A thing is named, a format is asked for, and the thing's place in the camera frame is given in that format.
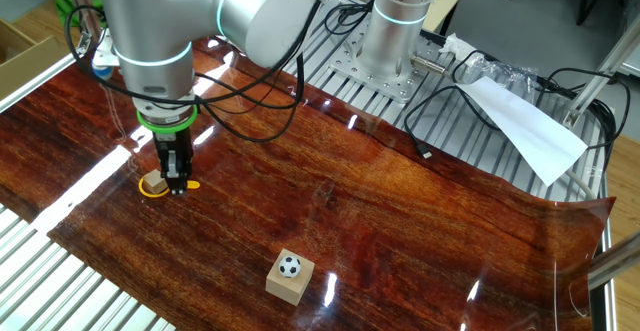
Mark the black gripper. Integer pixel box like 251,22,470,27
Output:
152,126,194,196

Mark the yellow bubble ring wand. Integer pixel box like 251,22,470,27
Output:
138,173,201,199

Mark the miniature soccer ball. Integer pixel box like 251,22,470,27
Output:
277,255,303,279

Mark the small wooden cube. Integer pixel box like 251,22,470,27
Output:
143,169,169,196

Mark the large wooden block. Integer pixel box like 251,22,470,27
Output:
265,248,316,307

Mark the glossy wood-grain mat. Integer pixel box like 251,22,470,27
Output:
0,6,617,331

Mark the cardboard box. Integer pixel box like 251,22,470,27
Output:
0,18,76,102

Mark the silver cylindrical connector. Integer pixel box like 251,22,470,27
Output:
410,54,449,76

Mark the white crumpled wrapper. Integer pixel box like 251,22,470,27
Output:
439,33,477,63

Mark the clear plastic bag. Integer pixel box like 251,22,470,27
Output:
468,54,539,103

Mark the white paper sheet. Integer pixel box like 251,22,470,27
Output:
455,75,589,188

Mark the green flange ring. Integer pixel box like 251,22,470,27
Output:
136,103,199,135

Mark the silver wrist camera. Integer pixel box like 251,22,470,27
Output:
91,28,124,81

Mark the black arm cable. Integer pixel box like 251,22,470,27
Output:
64,0,376,144

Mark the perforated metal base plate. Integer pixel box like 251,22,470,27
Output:
327,13,451,105

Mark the black USB cable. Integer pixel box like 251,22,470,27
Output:
402,84,504,161

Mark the grey cable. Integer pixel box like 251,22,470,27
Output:
564,168,599,200

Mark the black cable bundle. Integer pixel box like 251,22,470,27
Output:
537,67,632,172

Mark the aluminium frame bar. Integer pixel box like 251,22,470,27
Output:
587,230,640,292

